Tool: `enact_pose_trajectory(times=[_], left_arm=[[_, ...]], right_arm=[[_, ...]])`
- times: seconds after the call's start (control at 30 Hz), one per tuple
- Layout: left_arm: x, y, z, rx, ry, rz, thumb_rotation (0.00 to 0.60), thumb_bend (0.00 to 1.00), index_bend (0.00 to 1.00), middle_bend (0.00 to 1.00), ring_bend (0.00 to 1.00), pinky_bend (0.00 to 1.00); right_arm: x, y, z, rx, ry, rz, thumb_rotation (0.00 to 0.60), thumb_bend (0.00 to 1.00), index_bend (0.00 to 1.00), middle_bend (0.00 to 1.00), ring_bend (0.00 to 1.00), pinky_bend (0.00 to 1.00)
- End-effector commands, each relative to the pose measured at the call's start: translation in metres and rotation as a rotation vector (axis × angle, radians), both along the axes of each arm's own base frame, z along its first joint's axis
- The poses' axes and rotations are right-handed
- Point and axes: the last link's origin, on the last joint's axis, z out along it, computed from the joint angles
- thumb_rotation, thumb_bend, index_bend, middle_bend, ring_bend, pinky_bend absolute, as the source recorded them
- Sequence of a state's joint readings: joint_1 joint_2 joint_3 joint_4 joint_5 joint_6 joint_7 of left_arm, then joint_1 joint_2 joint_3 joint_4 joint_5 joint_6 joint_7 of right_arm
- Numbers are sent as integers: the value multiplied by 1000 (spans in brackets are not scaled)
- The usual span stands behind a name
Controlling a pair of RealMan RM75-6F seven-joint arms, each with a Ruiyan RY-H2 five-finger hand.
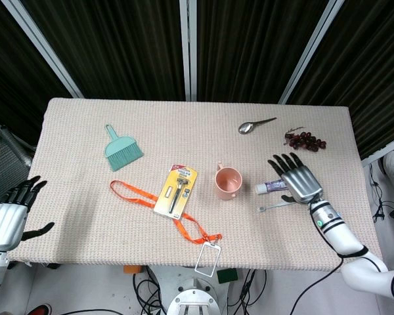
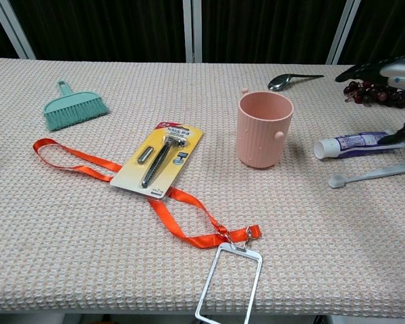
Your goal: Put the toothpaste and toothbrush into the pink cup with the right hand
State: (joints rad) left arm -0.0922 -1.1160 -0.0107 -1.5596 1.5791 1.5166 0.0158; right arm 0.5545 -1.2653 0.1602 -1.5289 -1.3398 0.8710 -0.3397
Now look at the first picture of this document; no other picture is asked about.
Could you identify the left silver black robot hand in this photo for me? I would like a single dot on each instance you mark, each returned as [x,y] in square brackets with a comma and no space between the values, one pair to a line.
[5,223]

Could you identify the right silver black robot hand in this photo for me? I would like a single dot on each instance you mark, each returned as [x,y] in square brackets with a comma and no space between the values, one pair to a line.
[302,183]

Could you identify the purple white toothpaste tube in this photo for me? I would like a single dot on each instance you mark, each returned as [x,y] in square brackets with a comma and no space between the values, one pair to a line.
[269,187]

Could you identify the grey toothbrush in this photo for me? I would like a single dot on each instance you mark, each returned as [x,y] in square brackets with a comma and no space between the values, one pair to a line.
[275,206]

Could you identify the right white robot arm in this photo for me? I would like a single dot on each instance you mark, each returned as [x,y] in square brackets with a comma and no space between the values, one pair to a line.
[338,229]

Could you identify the pink ribbed plastic cup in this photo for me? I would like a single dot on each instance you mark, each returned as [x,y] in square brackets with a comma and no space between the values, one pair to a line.
[228,188]

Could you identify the dark red grape bunch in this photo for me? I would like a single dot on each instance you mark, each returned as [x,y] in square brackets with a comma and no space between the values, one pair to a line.
[305,140]

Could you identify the black mesh panel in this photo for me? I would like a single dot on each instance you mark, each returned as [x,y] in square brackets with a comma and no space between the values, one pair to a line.
[1,170]

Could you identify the grey metal tube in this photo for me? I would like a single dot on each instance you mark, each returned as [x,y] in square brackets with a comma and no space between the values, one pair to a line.
[18,147]

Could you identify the metal spoon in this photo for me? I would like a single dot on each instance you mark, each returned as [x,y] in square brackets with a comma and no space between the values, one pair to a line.
[246,128]

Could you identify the red shoe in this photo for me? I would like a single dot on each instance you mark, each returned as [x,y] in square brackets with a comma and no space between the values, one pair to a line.
[41,309]

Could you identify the green block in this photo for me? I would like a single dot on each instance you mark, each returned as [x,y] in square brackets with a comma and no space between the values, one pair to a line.
[227,275]

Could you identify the yellow razor blister pack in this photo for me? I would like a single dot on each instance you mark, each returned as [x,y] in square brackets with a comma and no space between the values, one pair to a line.
[175,192]

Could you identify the beige waffle tablecloth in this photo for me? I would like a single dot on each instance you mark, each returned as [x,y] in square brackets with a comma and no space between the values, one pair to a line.
[184,131]

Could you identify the orange block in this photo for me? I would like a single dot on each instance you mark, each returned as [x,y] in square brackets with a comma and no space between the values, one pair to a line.
[132,269]

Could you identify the teal small hand brush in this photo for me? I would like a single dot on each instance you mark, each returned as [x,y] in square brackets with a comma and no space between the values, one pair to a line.
[121,152]

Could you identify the dark curtain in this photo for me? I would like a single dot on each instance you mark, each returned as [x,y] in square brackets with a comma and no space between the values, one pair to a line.
[246,46]
[118,46]
[371,59]
[6,65]

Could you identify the white metal robot torso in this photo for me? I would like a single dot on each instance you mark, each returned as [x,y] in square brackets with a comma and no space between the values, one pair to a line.
[195,300]

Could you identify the white partition base rail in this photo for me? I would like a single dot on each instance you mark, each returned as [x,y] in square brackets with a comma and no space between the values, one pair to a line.
[384,152]

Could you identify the white badge holder frame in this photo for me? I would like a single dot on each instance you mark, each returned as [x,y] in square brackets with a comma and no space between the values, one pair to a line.
[197,262]

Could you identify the white partition post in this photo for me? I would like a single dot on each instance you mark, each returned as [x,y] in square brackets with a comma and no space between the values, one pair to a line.
[42,46]
[188,49]
[312,49]

